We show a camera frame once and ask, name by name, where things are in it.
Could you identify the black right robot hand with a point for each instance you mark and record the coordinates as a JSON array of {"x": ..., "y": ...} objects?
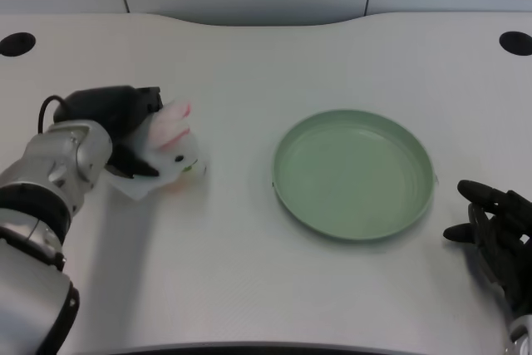
[{"x": 498, "y": 230}]

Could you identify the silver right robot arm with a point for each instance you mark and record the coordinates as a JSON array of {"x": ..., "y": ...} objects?
[{"x": 521, "y": 336}]

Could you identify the green round plate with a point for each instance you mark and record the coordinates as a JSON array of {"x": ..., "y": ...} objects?
[{"x": 353, "y": 176}]

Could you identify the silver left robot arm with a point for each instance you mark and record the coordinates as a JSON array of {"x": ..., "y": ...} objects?
[{"x": 45, "y": 213}]

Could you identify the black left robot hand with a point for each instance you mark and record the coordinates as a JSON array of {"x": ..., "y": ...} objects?
[{"x": 112, "y": 116}]

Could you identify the white plush rabbit doll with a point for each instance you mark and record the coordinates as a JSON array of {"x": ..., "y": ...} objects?
[{"x": 174, "y": 151}]

